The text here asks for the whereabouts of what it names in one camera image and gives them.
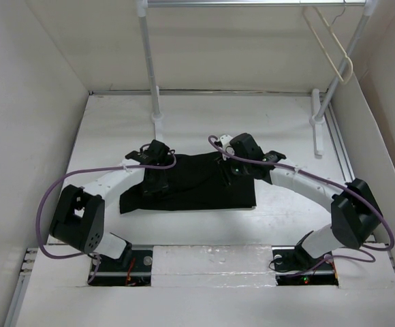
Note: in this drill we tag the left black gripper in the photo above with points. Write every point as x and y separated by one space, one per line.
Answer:
159 186

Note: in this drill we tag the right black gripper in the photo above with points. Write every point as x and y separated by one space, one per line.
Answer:
227 176

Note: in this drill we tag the black trousers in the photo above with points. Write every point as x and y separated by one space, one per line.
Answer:
195 184

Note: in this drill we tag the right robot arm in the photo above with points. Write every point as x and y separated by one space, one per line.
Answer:
316 247

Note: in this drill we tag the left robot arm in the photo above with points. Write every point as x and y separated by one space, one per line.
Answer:
79 217

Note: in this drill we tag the metal clothes rack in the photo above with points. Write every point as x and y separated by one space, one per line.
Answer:
342 72

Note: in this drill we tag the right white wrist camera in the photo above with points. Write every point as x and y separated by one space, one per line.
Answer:
224 141

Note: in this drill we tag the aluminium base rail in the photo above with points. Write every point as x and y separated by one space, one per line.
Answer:
228 266

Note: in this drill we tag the right aluminium side rail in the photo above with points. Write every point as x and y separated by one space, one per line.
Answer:
340 143

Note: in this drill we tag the aluminium side rail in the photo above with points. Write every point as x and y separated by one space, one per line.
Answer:
21 287
340 143

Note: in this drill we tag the left aluminium side rail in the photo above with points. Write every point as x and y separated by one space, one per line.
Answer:
21 287

